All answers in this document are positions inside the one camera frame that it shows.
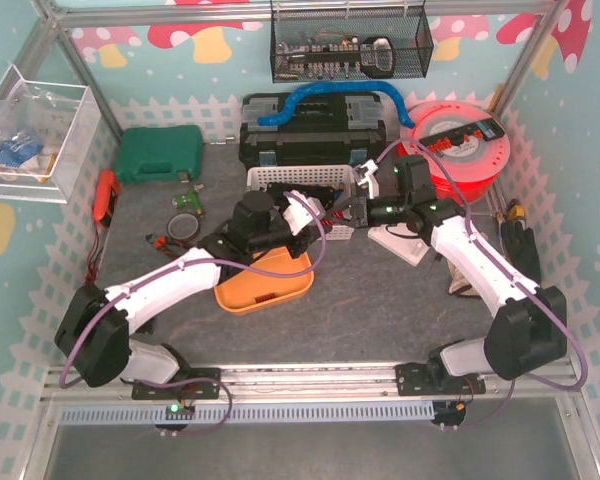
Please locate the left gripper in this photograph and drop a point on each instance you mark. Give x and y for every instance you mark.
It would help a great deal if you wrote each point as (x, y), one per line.
(304, 240)

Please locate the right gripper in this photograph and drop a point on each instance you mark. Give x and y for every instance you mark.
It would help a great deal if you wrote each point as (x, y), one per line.
(358, 212)

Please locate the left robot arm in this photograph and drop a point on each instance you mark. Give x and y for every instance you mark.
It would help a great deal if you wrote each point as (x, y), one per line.
(96, 332)

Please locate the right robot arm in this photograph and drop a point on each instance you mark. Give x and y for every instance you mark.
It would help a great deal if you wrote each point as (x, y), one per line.
(529, 322)

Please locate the black perforated metal plate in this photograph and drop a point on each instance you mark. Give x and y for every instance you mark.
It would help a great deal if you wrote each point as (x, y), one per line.
(327, 195)

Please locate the white perforated plastic basket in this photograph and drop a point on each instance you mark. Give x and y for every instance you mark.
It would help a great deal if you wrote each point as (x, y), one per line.
(337, 176)

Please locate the white peg board base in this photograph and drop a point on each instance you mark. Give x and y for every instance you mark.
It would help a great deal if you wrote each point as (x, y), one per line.
(400, 241)

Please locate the black plastic toolbox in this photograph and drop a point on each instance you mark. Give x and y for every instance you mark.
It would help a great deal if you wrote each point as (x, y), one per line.
(330, 129)

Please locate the orange plastic tray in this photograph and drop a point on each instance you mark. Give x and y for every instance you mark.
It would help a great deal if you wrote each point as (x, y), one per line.
(237, 294)

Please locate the small red springs row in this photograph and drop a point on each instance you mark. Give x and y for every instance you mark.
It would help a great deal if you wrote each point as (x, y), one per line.
(265, 298)

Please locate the red filament spool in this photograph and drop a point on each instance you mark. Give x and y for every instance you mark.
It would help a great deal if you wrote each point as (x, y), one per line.
(473, 166)

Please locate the white work glove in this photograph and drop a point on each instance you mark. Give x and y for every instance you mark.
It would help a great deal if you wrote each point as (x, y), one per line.
(459, 285)

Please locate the green plastic tool case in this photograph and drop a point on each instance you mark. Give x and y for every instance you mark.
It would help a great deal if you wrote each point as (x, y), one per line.
(159, 154)

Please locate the black connector strip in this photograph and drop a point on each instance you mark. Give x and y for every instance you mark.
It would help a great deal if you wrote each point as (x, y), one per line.
(487, 129)

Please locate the black yellow work glove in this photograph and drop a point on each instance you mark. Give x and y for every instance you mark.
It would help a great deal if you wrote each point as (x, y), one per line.
(518, 242)

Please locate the orange multimeter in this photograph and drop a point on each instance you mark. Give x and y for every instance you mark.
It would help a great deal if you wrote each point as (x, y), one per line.
(106, 195)

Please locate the clear acrylic box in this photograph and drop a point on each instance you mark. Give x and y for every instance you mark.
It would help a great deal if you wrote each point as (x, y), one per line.
(46, 129)

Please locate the blue white glove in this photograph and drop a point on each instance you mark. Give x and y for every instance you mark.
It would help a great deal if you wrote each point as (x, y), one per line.
(21, 151)

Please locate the orange handled pliers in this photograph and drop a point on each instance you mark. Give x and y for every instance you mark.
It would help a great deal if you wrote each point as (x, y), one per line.
(171, 246)

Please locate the black wire mesh basket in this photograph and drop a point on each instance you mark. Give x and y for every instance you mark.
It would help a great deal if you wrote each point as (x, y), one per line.
(357, 44)

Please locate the yellow handled tool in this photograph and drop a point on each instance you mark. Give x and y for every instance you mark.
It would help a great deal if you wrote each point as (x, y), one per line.
(514, 212)

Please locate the aluminium rail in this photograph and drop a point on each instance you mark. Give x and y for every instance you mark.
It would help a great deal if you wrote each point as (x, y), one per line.
(317, 382)

